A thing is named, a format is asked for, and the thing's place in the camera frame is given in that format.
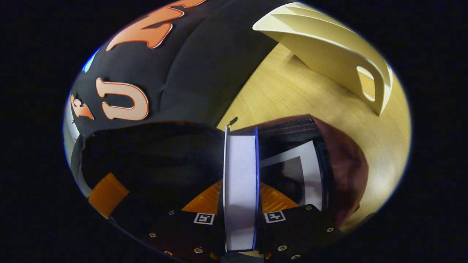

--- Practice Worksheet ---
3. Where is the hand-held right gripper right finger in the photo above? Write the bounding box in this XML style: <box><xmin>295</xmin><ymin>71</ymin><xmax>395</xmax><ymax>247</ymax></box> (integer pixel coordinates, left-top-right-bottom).
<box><xmin>257</xmin><ymin>182</ymin><xmax>345</xmax><ymax>262</ymax></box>

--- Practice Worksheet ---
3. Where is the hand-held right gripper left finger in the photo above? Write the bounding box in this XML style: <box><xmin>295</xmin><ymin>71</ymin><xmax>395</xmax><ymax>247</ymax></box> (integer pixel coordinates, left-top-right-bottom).
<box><xmin>141</xmin><ymin>179</ymin><xmax>225</xmax><ymax>263</ymax></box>

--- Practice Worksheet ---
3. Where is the white portrait cover book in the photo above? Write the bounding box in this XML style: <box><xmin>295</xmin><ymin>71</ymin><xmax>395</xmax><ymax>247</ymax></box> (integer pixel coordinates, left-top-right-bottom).
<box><xmin>260</xmin><ymin>141</ymin><xmax>324</xmax><ymax>211</ymax></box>

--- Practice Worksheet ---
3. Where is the blue cover book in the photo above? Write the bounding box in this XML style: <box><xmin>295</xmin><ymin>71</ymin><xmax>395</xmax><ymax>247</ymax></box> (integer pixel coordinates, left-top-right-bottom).
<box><xmin>222</xmin><ymin>126</ymin><xmax>261</xmax><ymax>253</ymax></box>

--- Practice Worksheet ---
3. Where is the maroon schoolbag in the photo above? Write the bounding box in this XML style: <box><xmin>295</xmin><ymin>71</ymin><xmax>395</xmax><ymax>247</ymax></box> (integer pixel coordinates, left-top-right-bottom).
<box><xmin>75</xmin><ymin>115</ymin><xmax>370</xmax><ymax>234</ymax></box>

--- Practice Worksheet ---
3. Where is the cream plastic bookshelf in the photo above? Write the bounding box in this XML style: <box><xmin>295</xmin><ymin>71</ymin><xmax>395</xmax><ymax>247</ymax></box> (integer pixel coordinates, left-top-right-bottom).
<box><xmin>252</xmin><ymin>2</ymin><xmax>393</xmax><ymax>117</ymax></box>

